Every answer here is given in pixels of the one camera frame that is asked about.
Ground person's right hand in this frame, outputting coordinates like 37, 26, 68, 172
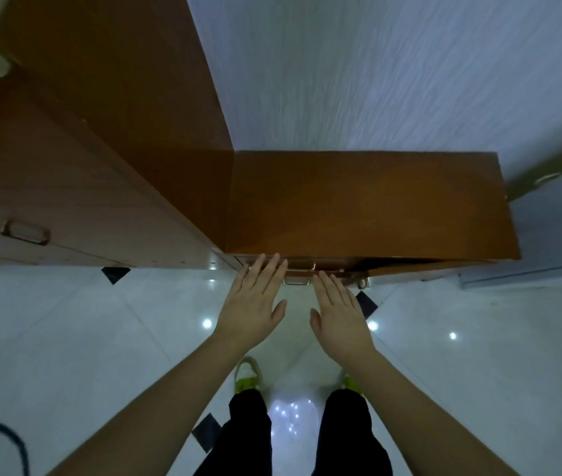
309, 272, 378, 370

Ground person's left hand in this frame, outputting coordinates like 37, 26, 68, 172
213, 252, 289, 352

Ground person's right forearm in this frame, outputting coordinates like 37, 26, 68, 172
340, 349, 520, 476

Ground person's left forearm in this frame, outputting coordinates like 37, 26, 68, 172
45, 331, 252, 476

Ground person's black trousers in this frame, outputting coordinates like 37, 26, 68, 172
194, 389, 393, 476

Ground low brown wooden cabinet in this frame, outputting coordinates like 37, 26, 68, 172
223, 151, 522, 288

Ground tall brown wooden cupboard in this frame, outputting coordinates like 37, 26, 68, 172
0, 0, 236, 272

